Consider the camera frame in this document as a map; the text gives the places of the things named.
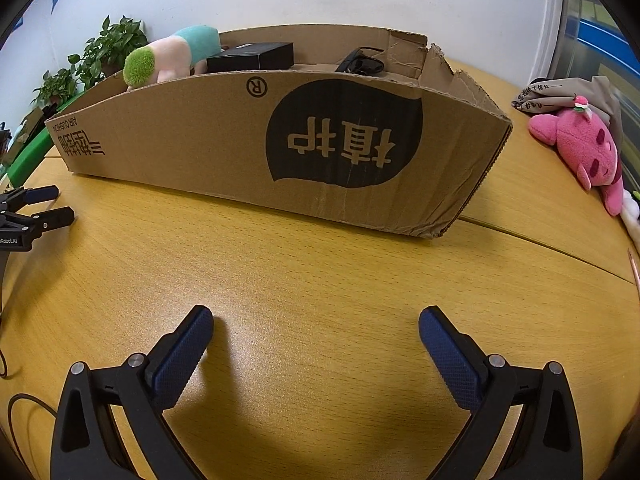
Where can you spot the white fluffy item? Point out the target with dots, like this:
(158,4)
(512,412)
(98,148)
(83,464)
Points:
(631,210)

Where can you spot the teal and pink plush pig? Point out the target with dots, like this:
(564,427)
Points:
(170,55)

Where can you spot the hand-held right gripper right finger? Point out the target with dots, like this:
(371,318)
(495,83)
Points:
(450,355)

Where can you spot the green foam board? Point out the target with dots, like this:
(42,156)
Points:
(30,155)

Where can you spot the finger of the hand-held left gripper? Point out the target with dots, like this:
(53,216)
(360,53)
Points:
(59,217)
(42,193)

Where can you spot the grey printed cloth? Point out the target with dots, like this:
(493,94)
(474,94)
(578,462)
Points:
(600,90)

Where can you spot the large green potted plant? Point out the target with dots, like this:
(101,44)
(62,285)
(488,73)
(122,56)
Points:
(107,45)

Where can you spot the copper pen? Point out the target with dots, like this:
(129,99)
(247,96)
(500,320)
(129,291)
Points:
(635,267)

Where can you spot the brown cardboard box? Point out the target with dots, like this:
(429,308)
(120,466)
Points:
(200,135)

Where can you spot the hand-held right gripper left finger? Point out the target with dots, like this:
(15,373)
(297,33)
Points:
(182,355)

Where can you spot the small green potted plant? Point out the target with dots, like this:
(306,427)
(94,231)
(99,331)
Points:
(55,87)

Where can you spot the black charger box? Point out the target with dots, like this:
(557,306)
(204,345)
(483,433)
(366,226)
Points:
(250,55)

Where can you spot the pink plush toy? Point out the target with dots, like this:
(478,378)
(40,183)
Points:
(585,145)

